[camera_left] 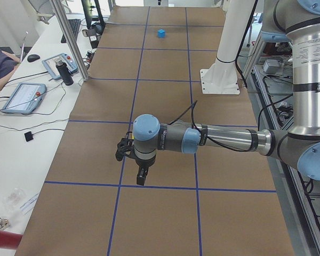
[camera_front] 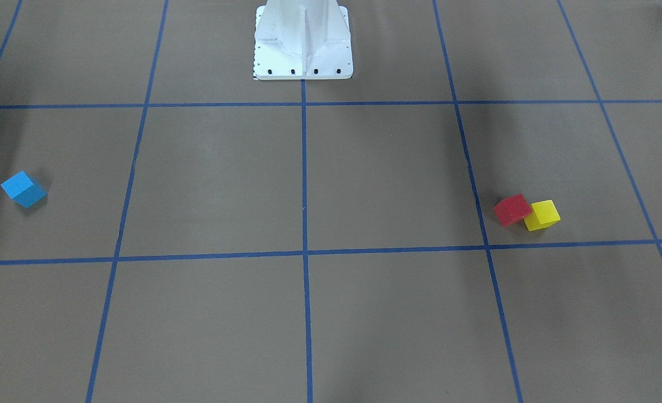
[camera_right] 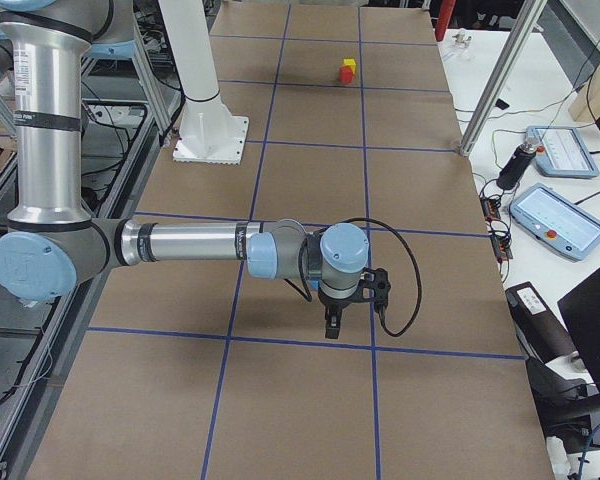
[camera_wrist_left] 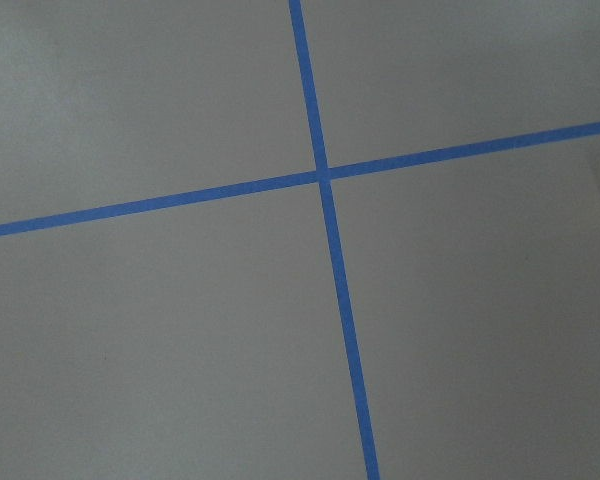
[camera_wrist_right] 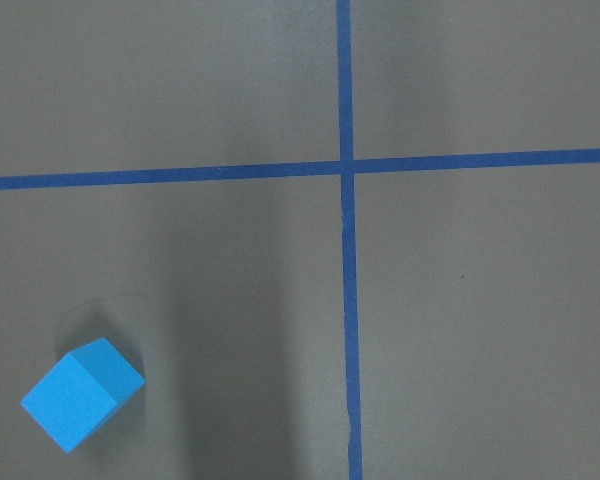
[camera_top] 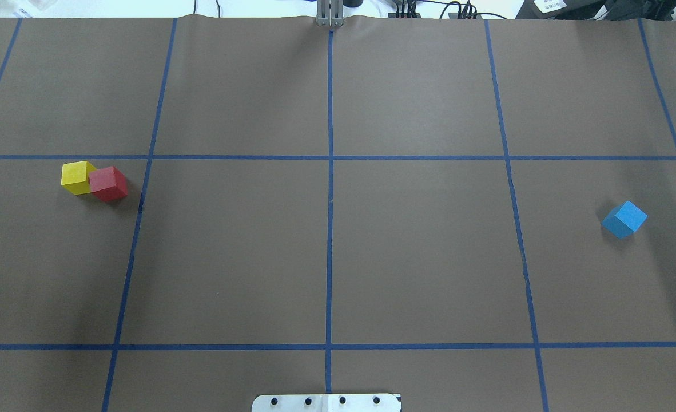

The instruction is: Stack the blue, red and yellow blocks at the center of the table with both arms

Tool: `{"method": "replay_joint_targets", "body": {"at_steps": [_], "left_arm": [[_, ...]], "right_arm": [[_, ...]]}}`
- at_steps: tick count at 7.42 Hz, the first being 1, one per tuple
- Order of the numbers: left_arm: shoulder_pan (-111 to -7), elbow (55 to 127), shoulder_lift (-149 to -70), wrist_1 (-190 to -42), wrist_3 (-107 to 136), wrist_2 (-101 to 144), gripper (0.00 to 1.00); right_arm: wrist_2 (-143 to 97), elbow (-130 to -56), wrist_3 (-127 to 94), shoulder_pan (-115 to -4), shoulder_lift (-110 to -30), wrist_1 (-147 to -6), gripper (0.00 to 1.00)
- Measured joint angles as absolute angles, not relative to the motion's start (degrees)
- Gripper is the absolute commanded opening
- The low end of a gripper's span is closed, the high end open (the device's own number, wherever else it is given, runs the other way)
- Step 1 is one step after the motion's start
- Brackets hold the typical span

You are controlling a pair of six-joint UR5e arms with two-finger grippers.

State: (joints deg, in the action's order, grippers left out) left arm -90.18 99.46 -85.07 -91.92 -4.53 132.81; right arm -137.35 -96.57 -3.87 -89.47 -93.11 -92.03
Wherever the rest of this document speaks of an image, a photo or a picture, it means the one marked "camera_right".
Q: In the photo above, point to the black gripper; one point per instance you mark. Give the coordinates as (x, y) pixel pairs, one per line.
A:
(336, 303)

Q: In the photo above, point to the red cube block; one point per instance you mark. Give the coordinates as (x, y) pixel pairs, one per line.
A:
(346, 75)

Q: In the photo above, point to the yellow cube block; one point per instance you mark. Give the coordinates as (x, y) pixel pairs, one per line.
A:
(350, 63)

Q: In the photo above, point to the near teach pendant tablet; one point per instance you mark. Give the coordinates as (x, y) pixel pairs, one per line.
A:
(556, 222)

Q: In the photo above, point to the teach pendant tablet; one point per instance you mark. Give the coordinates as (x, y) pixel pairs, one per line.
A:
(556, 222)
(561, 153)

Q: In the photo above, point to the black water bottle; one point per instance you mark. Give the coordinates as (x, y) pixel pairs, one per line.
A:
(516, 166)

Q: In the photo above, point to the black monitor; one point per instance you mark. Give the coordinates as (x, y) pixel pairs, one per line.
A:
(580, 310)

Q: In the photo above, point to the far teach pendant tablet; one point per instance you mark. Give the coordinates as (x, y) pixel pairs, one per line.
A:
(561, 153)

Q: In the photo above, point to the red fire extinguisher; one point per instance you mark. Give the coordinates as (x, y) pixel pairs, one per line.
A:
(445, 13)

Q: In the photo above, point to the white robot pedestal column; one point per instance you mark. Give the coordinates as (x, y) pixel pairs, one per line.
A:
(208, 132)

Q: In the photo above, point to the aluminium frame post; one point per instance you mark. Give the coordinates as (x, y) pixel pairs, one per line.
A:
(516, 40)

